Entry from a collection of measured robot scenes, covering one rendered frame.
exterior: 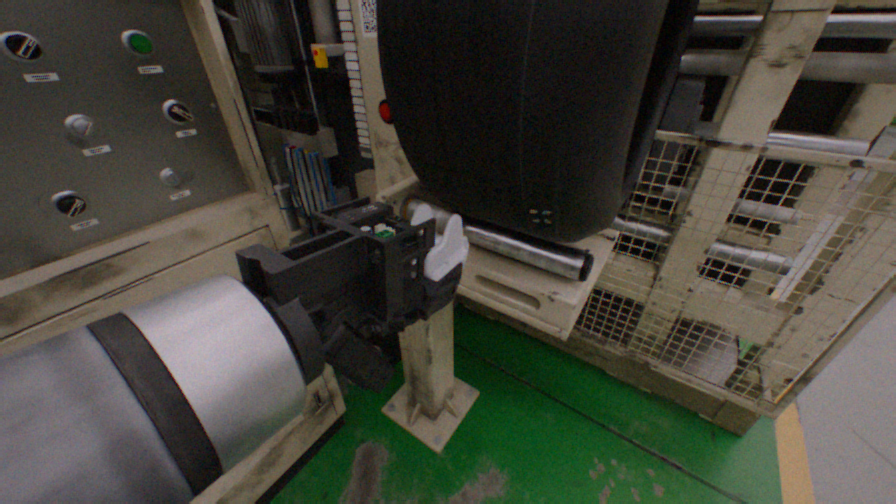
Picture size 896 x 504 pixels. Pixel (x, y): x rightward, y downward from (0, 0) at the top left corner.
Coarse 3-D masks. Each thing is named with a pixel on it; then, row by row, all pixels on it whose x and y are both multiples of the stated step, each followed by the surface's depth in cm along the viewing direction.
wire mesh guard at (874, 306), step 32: (832, 160) 62; (864, 160) 59; (768, 192) 70; (672, 224) 83; (768, 224) 72; (832, 224) 66; (672, 256) 86; (768, 256) 74; (832, 256) 68; (864, 256) 66; (640, 288) 95; (640, 320) 100; (864, 320) 70; (832, 352) 75; (704, 384) 97; (800, 384) 82; (768, 416) 91
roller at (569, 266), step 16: (432, 208) 60; (464, 224) 56; (480, 224) 55; (480, 240) 55; (496, 240) 53; (512, 240) 52; (528, 240) 51; (544, 240) 51; (512, 256) 53; (528, 256) 51; (544, 256) 49; (560, 256) 48; (576, 256) 48; (592, 256) 49; (560, 272) 49; (576, 272) 47
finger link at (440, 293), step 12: (444, 276) 28; (456, 276) 30; (432, 288) 27; (444, 288) 27; (456, 288) 29; (432, 300) 26; (444, 300) 27; (408, 312) 26; (420, 312) 26; (432, 312) 26
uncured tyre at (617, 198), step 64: (384, 0) 33; (448, 0) 29; (512, 0) 26; (576, 0) 24; (640, 0) 24; (384, 64) 36; (448, 64) 31; (512, 64) 28; (576, 64) 26; (640, 64) 28; (448, 128) 35; (512, 128) 31; (576, 128) 29; (640, 128) 62; (448, 192) 45; (512, 192) 37; (576, 192) 35
